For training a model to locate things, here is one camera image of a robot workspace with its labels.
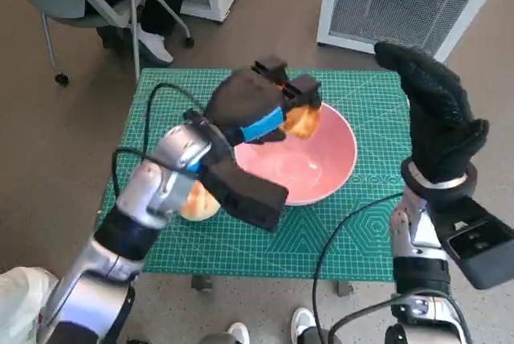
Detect pale round toy bread roll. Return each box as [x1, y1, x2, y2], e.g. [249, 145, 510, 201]
[179, 181, 222, 223]

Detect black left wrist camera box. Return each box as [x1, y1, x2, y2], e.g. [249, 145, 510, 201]
[185, 109, 291, 234]

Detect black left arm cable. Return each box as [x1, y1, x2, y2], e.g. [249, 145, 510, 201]
[111, 82, 208, 203]

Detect large white grilled unit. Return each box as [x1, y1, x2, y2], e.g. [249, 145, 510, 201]
[316, 0, 514, 64]

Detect black looped right arm cable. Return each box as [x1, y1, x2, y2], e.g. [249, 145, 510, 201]
[330, 294, 473, 344]

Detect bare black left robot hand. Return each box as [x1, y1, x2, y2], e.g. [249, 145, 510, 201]
[204, 54, 322, 147]

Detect person in light clothes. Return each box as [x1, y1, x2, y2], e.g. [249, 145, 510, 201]
[0, 266, 61, 344]

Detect green cutting mat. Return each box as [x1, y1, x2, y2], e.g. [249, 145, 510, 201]
[96, 67, 413, 283]

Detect golden toy bread roll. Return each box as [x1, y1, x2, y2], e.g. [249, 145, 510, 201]
[282, 104, 322, 140]

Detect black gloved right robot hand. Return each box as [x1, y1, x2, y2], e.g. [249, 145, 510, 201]
[373, 41, 490, 186]

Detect pink bowl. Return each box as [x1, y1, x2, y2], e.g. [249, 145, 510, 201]
[234, 101, 358, 207]

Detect person's foot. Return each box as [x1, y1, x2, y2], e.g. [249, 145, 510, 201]
[290, 306, 319, 344]
[227, 321, 251, 344]

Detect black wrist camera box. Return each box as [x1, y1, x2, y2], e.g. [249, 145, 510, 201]
[430, 195, 514, 291]
[185, 109, 291, 234]

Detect long black right arm cable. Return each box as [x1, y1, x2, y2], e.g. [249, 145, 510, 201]
[311, 192, 406, 344]

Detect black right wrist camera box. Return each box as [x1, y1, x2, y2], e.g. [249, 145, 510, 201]
[430, 195, 514, 291]

